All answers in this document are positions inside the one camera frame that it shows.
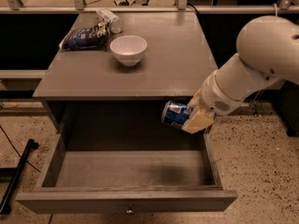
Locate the grey cabinet counter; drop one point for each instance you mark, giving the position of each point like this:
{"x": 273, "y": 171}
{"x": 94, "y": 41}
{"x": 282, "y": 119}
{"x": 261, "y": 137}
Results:
{"x": 105, "y": 94}

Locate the white ceramic bowl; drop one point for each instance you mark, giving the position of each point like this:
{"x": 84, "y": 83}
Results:
{"x": 128, "y": 49}

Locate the clear plastic water bottle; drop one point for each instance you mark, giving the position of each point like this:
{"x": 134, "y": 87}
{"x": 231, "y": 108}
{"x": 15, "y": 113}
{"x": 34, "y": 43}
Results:
{"x": 115, "y": 24}

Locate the black floor stand bar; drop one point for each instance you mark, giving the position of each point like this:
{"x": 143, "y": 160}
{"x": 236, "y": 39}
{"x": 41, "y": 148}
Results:
{"x": 4, "y": 204}

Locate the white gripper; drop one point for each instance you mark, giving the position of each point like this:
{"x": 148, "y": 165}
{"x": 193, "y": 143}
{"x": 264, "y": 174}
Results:
{"x": 215, "y": 96}

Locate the blue pepsi can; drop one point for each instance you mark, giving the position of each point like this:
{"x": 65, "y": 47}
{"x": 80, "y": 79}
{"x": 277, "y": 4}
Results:
{"x": 175, "y": 114}

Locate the blue chip bag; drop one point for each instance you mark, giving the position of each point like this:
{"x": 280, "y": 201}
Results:
{"x": 84, "y": 38}

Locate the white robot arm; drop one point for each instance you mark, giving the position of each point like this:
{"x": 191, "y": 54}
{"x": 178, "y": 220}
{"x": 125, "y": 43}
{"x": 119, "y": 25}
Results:
{"x": 267, "y": 50}

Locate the grey open drawer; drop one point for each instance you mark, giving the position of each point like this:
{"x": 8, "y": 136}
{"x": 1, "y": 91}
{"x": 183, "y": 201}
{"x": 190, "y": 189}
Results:
{"x": 154, "y": 168}

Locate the grey metal railing frame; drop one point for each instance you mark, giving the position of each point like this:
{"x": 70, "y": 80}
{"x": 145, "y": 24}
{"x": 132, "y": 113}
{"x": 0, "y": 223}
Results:
{"x": 146, "y": 3}

